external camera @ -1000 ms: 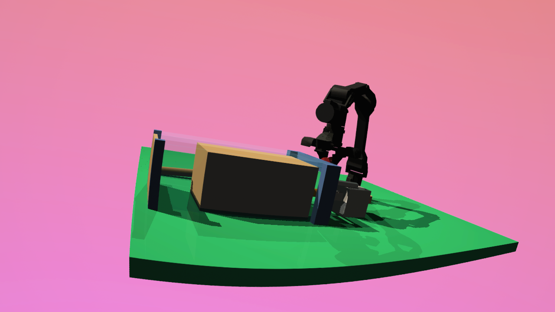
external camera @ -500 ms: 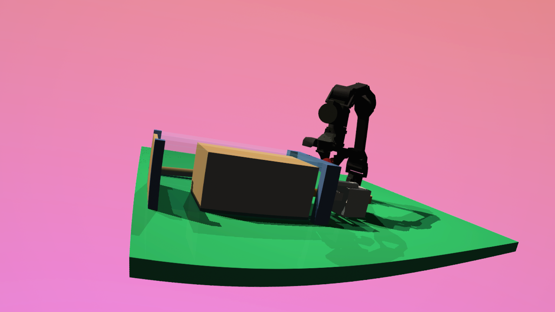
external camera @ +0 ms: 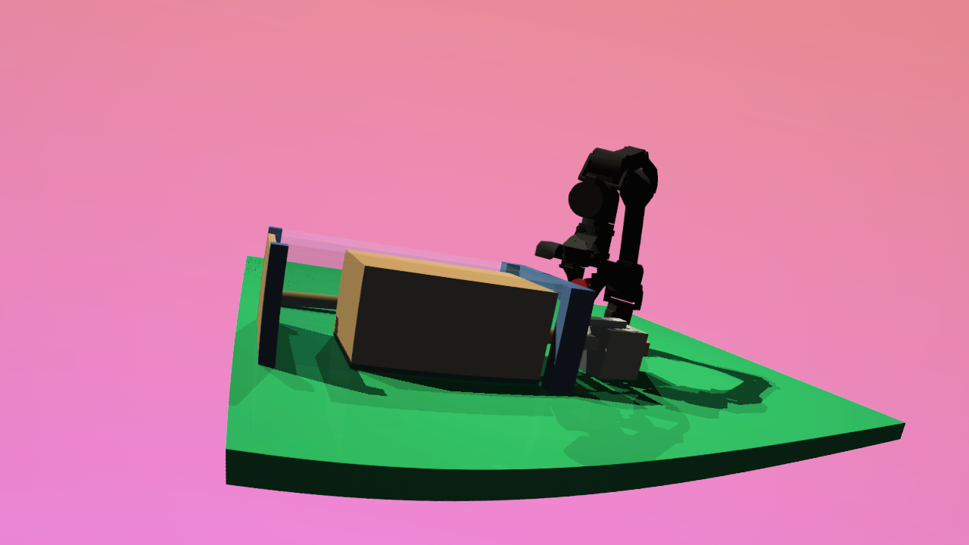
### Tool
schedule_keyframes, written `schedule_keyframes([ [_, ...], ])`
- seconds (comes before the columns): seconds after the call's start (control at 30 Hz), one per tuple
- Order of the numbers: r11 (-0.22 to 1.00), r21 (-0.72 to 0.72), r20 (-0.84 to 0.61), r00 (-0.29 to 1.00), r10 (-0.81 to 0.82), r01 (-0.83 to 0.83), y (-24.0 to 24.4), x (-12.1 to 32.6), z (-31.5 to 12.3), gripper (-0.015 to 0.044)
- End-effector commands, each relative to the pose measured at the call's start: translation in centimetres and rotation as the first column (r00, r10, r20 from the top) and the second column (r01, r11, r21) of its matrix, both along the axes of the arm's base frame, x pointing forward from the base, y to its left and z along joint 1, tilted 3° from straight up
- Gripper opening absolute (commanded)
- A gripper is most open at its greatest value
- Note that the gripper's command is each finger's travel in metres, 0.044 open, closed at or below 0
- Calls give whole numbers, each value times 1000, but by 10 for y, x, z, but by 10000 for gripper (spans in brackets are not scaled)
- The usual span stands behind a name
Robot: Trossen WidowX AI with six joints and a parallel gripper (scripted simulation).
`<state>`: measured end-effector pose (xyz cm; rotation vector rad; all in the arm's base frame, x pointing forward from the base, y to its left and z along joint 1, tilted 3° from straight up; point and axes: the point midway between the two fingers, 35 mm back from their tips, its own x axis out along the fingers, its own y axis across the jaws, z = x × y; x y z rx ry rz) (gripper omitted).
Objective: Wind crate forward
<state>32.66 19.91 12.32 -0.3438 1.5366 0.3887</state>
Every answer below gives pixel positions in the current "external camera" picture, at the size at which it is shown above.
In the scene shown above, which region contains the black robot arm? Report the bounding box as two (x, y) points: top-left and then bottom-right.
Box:
(563, 146), (658, 325)

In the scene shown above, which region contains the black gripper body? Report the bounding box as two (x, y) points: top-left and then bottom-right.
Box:
(535, 217), (644, 282)

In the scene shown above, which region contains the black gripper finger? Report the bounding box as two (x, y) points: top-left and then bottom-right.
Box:
(590, 273), (617, 300)
(559, 264), (585, 282)

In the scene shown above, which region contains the blue flat bar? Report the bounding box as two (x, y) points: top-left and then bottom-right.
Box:
(518, 264), (597, 394)

